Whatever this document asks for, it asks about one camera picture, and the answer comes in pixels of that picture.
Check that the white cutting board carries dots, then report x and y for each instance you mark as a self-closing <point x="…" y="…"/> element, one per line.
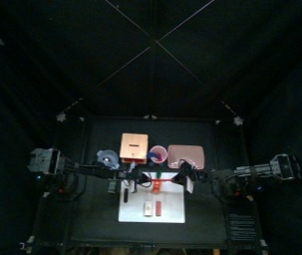
<point x="166" y="207"/>

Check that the black toy knife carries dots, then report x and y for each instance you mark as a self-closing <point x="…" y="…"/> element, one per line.
<point x="126" y="196"/>

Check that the small red block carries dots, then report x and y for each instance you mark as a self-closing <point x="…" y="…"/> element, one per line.
<point x="158" y="208"/>

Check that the pink rectangular tray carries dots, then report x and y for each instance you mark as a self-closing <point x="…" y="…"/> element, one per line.
<point x="185" y="156"/>

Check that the small white block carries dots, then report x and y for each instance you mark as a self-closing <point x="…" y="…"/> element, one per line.
<point x="149" y="208"/>

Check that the silver frame middle bracket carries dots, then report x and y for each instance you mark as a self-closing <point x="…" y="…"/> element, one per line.
<point x="150" y="116"/>

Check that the light wooden box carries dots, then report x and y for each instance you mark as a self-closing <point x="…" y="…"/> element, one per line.
<point x="134" y="147"/>

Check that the white text label sticker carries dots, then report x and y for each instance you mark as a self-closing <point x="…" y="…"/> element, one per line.
<point x="241" y="227"/>

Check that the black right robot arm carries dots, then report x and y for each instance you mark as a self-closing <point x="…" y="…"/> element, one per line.
<point x="255" y="170"/>

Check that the blue-grey bowl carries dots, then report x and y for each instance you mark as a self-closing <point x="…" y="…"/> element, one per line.
<point x="107" y="158"/>

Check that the pink cup blue rim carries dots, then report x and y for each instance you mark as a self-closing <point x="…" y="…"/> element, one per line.
<point x="158" y="154"/>

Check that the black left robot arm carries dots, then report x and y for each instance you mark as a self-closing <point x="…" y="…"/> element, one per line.
<point x="79" y="169"/>

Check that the orange toy carrot green top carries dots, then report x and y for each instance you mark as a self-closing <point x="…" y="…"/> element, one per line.
<point x="157" y="187"/>

